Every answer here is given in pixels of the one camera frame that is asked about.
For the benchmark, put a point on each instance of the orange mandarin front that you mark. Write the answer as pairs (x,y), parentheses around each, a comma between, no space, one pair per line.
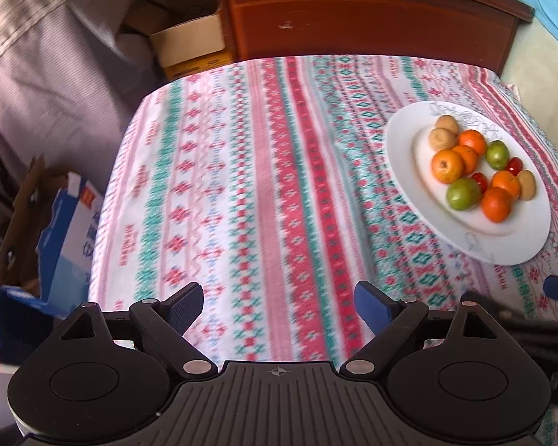
(496,204)

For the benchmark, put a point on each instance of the green lime fruit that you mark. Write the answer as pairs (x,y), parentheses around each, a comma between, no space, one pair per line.
(463,194)

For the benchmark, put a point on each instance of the small green lime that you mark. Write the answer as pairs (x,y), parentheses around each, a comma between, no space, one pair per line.
(497,155)

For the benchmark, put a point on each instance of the blue white carton box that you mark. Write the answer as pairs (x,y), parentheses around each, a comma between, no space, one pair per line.
(65,248)

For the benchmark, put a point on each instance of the grey checkered cloth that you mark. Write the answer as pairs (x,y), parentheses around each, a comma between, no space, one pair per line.
(71,80)

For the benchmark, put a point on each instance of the small orange mandarin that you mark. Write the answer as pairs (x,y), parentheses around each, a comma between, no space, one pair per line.
(474,140)

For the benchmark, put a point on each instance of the cardboard box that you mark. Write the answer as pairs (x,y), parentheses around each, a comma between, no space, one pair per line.
(186,36)

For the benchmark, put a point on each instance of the red cherry tomato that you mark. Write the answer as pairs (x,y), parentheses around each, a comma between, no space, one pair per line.
(481,180)
(514,166)

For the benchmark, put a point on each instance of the large orange mandarin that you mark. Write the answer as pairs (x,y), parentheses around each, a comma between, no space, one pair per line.
(507,181)

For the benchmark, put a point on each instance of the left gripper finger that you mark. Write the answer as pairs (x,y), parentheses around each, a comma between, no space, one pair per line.
(157,328)
(400,328)

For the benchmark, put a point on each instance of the white ceramic plate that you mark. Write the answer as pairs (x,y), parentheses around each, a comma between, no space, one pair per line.
(408,155)

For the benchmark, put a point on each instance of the brown kiwi fruit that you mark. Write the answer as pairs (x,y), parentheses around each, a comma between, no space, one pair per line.
(449,123)
(441,139)
(527,183)

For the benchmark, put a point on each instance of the brown wooden cabinet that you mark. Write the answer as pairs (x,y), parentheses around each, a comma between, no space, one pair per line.
(474,32)

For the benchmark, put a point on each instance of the patterned red green tablecloth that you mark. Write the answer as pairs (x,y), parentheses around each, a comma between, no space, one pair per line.
(267,182)

